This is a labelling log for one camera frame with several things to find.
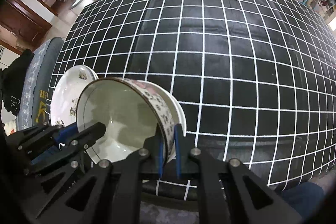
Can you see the black white checked tablecloth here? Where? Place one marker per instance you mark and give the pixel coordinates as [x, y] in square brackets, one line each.
[210, 69]

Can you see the large white bowl floral print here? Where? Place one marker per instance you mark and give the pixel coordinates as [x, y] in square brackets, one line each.
[181, 115]

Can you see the brown wooden door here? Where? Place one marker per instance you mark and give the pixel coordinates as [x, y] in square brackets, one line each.
[21, 22]

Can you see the grey covered chair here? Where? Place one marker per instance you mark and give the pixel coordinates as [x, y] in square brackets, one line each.
[39, 82]

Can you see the small patterned bowl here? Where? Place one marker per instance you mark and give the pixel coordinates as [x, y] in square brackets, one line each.
[118, 119]

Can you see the person's leg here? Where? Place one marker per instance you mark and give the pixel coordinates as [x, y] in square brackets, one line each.
[302, 197]

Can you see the dark cloth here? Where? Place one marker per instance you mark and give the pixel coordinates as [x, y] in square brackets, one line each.
[14, 82]

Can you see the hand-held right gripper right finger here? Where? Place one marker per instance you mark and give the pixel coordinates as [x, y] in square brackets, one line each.
[178, 150]

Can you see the white plate brown floral print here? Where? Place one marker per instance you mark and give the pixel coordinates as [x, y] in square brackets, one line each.
[65, 98]

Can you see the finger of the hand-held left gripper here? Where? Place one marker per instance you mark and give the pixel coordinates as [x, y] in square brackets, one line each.
[78, 140]
[39, 136]

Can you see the white plastic bucket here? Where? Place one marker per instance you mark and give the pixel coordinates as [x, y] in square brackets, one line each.
[81, 2]

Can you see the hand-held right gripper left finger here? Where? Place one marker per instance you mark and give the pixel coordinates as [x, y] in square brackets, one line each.
[160, 158]

